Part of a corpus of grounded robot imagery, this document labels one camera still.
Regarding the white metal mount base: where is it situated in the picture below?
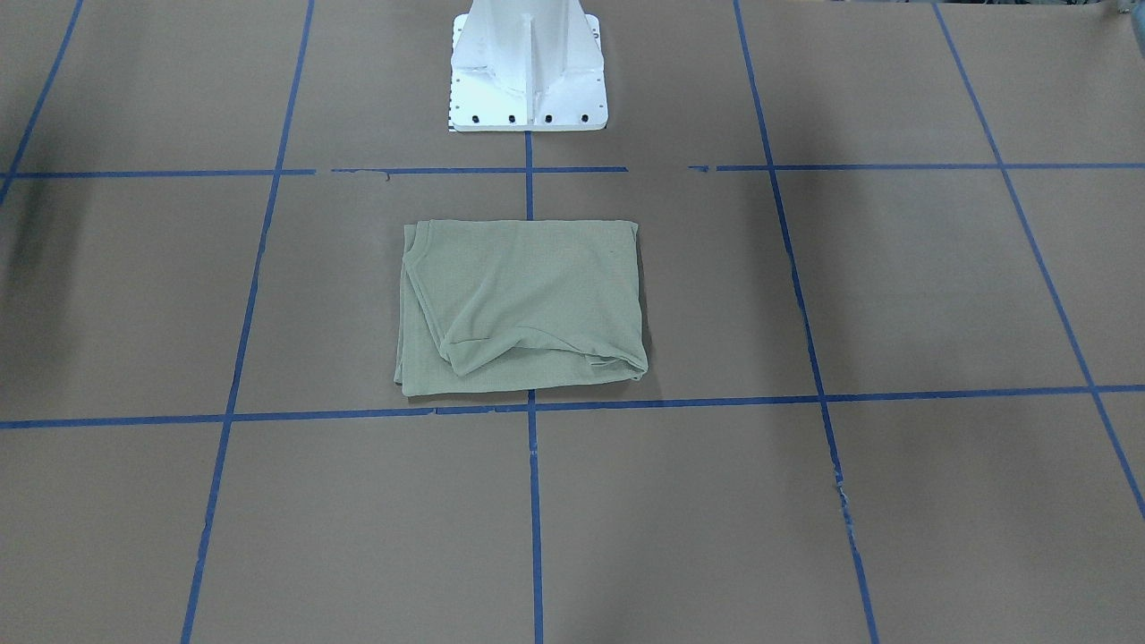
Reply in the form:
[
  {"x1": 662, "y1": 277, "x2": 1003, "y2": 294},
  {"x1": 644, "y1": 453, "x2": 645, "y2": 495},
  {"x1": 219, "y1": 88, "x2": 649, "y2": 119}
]
[{"x1": 447, "y1": 1, "x2": 609, "y2": 133}]

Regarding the green long-sleeve shirt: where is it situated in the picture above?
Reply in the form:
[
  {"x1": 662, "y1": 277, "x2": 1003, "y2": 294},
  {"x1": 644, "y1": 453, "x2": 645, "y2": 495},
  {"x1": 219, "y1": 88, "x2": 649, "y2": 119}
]
[{"x1": 394, "y1": 220, "x2": 649, "y2": 398}]

